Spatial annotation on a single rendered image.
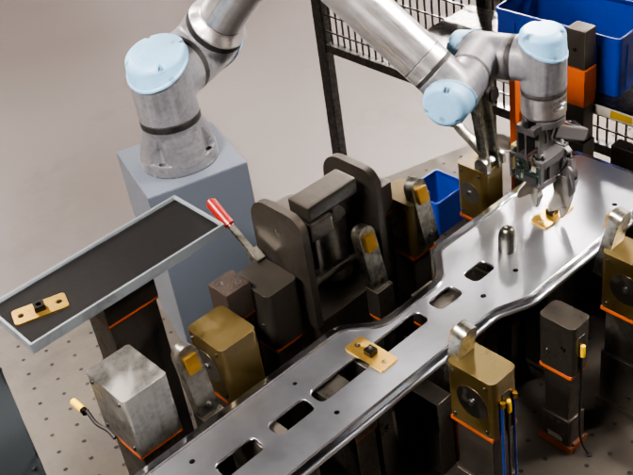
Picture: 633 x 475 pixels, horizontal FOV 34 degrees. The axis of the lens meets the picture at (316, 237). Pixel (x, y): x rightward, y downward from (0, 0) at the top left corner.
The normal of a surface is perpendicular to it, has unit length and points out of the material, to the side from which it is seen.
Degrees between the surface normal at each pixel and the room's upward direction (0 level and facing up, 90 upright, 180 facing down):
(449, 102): 90
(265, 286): 0
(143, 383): 0
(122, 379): 0
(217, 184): 90
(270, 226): 90
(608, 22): 90
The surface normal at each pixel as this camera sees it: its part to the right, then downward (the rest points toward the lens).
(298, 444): -0.13, -0.80
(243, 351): 0.68, 0.36
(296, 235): -0.73, 0.48
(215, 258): 0.44, 0.49
